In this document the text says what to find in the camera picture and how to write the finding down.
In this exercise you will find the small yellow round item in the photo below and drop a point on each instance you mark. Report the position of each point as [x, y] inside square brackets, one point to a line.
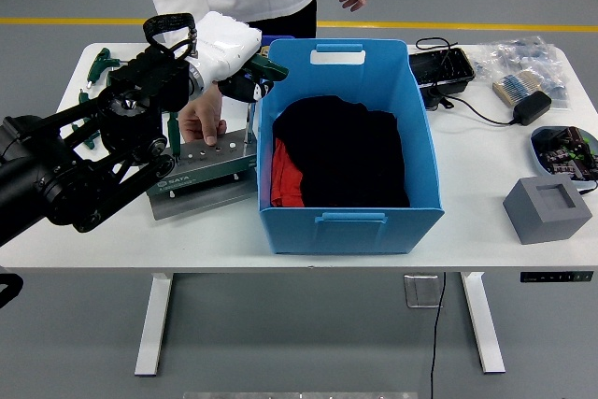
[264, 52]

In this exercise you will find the white table leg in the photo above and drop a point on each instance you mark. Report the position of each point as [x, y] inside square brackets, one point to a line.
[152, 333]
[486, 333]

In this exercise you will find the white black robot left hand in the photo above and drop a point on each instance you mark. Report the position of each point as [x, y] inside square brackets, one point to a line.
[224, 44]

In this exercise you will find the black cloth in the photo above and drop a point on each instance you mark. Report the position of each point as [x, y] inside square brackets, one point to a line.
[345, 151]

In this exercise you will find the taped resistor strip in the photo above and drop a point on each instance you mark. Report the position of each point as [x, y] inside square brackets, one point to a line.
[511, 88]

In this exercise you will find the metal floor socket plate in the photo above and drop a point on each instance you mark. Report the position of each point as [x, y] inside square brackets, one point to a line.
[422, 291]

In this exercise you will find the green metal wrench stand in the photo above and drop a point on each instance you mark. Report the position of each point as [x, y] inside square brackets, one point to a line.
[205, 175]

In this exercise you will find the red cloth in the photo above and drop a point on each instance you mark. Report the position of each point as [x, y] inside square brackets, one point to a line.
[285, 175]

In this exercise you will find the large blue plastic box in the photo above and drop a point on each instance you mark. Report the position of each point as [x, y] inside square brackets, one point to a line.
[350, 235]

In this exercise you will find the clear plastic parts bags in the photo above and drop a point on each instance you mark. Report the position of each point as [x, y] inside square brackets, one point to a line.
[523, 55]

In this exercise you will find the black table control panel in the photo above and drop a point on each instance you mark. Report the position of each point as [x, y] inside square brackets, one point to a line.
[556, 276]

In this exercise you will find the small blue plastic bin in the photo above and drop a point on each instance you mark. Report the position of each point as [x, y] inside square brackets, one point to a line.
[280, 38]

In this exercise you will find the light blue dish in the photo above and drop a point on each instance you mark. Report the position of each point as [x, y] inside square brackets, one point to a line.
[536, 151]

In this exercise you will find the black plastic tray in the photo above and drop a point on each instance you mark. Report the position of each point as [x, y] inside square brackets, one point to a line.
[439, 69]

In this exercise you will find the grey cube box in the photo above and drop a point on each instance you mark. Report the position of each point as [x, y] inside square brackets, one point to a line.
[537, 221]

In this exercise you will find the person's right hand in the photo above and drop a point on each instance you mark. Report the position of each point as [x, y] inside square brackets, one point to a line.
[201, 118]

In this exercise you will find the electronic parts pile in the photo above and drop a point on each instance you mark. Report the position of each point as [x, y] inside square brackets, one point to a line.
[565, 156]

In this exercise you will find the black power adapter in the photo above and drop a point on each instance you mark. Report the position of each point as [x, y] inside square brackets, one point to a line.
[532, 108]

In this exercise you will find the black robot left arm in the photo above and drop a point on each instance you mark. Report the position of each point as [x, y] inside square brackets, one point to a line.
[37, 184]

